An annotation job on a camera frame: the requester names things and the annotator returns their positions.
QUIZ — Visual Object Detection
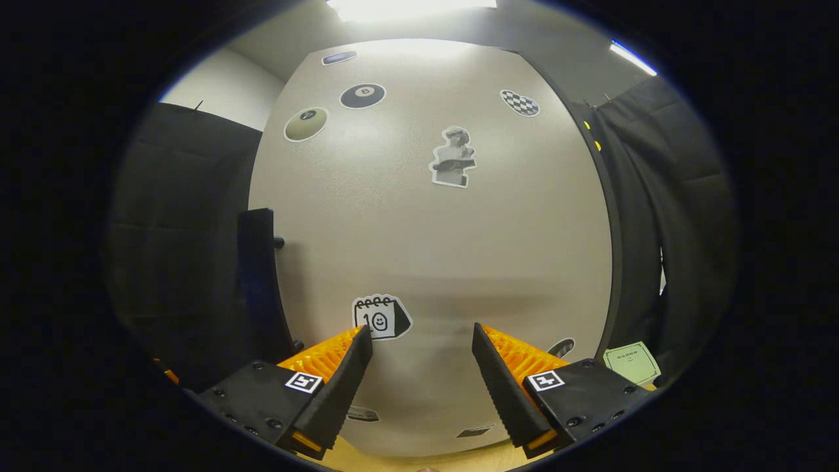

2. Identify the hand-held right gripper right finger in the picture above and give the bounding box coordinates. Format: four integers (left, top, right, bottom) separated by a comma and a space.
472, 323, 656, 460

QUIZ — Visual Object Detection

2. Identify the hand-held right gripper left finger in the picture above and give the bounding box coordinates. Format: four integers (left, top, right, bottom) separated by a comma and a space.
193, 326, 374, 460

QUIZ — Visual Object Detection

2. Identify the white cabinet door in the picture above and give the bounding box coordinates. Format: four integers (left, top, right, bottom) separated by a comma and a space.
248, 38, 614, 458

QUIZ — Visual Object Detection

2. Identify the rectangular ceiling light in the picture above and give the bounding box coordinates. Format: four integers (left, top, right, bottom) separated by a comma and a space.
610, 39, 658, 77
326, 0, 499, 22

